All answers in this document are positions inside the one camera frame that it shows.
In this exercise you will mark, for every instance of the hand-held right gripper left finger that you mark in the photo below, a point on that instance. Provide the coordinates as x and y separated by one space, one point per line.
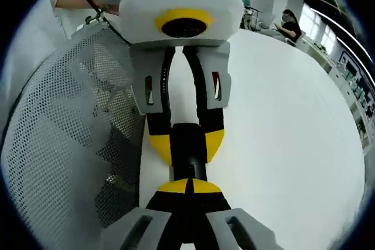
158 203

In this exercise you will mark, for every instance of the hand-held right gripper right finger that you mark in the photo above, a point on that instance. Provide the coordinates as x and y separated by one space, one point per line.
216 203

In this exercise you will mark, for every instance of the black remote control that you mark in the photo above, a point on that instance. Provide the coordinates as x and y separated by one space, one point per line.
189 144

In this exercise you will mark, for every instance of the white equipment stand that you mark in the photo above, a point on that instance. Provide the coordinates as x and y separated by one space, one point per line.
249 13

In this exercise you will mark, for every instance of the grey chair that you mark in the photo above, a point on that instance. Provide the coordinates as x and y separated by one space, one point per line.
300 39

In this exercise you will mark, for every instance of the white mesh laundry basket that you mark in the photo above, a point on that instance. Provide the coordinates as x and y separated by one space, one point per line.
58 144

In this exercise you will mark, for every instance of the ceiling light strip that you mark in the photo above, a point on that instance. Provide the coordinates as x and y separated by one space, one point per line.
342 32

